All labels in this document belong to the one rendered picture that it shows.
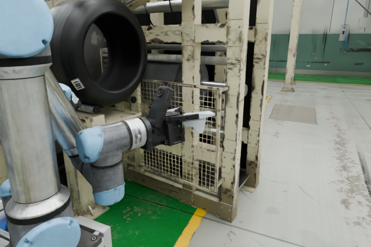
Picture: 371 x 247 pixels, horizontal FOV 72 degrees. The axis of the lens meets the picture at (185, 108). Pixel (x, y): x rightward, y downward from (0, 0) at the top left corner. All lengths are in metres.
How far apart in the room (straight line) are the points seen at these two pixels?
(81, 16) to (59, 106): 0.76
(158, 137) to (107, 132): 0.15
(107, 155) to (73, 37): 0.82
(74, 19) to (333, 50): 9.60
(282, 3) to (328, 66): 2.80
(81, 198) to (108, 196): 1.42
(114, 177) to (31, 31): 0.35
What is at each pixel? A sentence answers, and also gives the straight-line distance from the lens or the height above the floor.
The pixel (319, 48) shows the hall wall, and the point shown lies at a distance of 10.34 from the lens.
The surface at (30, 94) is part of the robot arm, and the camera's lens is 0.52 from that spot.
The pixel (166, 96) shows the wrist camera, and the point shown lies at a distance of 0.67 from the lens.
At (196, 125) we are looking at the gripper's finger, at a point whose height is 1.04.
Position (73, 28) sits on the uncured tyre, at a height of 1.31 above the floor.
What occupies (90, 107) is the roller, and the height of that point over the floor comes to 0.92.
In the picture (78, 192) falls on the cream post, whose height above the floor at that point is 0.23.
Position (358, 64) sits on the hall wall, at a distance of 10.51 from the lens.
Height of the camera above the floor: 1.28
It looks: 15 degrees down
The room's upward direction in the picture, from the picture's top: straight up
